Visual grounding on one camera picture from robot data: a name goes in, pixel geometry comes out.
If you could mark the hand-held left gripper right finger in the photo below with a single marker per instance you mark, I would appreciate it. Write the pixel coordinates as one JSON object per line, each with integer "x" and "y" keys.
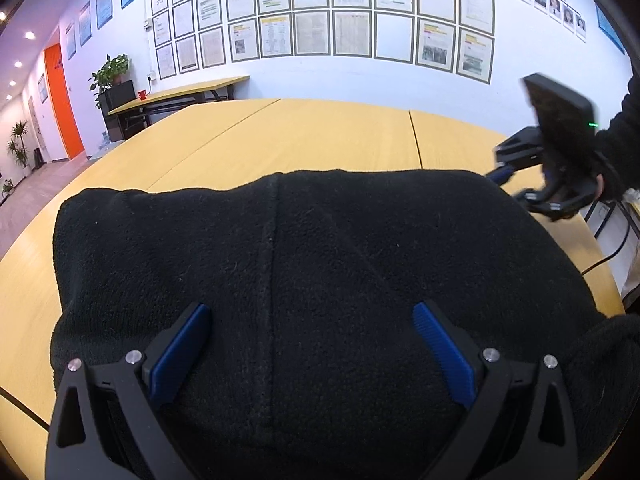
{"x": 445, "y": 355}

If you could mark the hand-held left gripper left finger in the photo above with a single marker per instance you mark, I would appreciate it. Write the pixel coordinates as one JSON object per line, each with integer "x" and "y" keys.
{"x": 180, "y": 355}

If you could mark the person's right forearm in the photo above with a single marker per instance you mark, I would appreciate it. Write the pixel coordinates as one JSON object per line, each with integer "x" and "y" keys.
{"x": 622, "y": 130}

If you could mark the tall potted palm plant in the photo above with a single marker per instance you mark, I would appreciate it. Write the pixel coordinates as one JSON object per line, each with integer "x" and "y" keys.
{"x": 17, "y": 142}

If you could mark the wooden folding table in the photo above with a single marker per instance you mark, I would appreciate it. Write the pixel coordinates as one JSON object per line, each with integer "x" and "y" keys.
{"x": 175, "y": 91}

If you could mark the black cabinet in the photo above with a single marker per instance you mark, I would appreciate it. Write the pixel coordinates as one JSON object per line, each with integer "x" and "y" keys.
{"x": 117, "y": 110}

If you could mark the black fleece garment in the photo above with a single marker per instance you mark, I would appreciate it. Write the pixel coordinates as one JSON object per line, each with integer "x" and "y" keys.
{"x": 320, "y": 280}

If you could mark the grid of framed wall notices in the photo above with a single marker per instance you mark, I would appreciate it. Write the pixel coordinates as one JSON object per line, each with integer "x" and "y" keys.
{"x": 320, "y": 15}

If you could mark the black waste bin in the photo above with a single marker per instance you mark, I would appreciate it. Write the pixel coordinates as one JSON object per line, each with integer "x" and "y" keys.
{"x": 37, "y": 158}

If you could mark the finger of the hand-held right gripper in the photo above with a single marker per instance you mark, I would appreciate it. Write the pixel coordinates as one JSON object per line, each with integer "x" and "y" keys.
{"x": 500, "y": 175}
{"x": 555, "y": 205}

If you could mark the leafy potted plant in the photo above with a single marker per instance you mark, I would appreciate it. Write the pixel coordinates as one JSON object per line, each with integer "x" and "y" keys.
{"x": 110, "y": 70}

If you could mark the small potted plant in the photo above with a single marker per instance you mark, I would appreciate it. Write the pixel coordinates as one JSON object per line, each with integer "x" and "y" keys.
{"x": 7, "y": 186}

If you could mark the orange wall panel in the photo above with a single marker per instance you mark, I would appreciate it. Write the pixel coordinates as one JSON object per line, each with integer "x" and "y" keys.
{"x": 62, "y": 105}

